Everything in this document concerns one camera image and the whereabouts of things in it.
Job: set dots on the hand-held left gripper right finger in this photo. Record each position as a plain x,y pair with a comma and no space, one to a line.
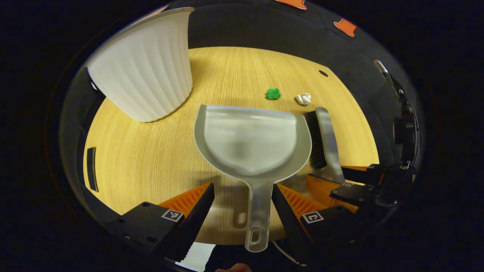
285,219

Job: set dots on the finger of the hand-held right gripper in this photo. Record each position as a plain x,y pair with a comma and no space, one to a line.
363,174
351,193

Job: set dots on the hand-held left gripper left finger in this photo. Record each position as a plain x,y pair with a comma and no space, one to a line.
194,223

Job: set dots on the small grey broom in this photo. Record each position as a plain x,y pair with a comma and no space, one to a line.
329,139

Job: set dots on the translucent grey dustpan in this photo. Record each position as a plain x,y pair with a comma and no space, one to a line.
249,139

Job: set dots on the white paper ball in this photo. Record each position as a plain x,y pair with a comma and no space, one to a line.
303,99

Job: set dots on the green paper ball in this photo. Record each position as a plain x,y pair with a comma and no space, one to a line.
273,93

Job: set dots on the white ribbed garbage bin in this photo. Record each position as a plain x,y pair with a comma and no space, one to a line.
147,68

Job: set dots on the round black desk grommet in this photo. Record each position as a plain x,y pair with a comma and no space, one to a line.
323,73

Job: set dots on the rectangular black desk slot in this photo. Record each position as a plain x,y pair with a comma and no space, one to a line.
92,169

